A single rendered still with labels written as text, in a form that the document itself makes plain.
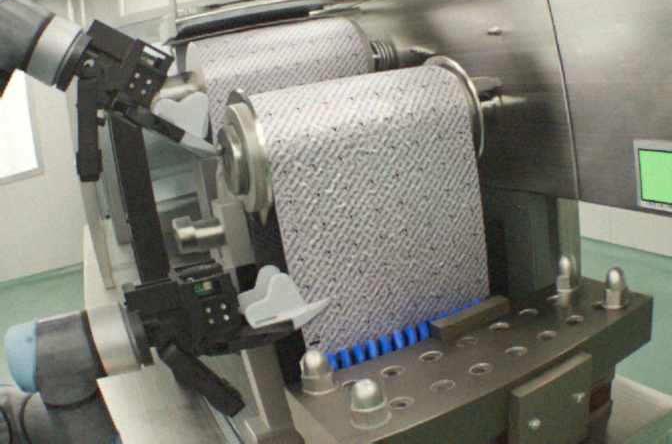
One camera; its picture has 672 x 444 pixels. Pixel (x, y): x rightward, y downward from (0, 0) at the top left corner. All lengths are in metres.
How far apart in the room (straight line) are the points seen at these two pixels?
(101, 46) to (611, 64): 0.54
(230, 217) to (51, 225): 5.59
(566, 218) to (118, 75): 0.72
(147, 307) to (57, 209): 5.63
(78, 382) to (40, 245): 5.69
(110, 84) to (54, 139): 5.52
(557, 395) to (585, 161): 0.27
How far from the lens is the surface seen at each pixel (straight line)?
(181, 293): 0.62
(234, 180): 0.67
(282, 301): 0.64
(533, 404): 0.59
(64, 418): 0.65
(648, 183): 0.64
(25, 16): 0.67
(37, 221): 6.27
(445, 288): 0.75
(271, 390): 0.79
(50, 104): 6.20
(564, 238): 1.05
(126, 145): 0.94
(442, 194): 0.72
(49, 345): 0.62
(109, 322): 0.61
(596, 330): 0.66
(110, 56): 0.68
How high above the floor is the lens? 1.32
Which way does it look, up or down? 10 degrees down
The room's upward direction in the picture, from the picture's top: 10 degrees counter-clockwise
